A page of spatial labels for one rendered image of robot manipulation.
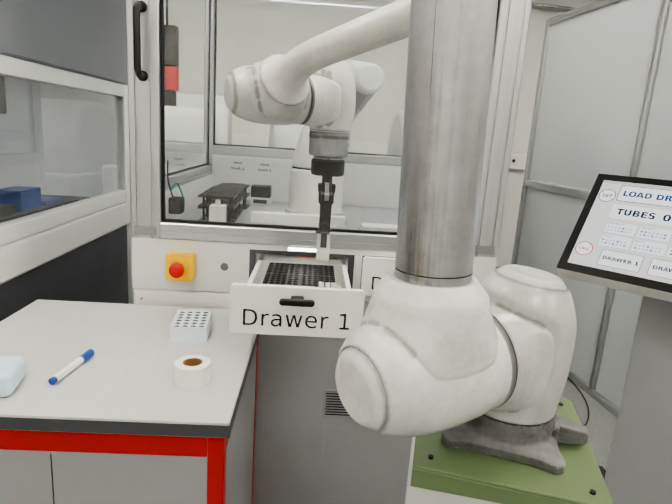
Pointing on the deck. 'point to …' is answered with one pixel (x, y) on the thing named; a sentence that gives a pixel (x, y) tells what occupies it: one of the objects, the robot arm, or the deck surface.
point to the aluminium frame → (139, 126)
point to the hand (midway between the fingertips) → (323, 246)
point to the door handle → (138, 39)
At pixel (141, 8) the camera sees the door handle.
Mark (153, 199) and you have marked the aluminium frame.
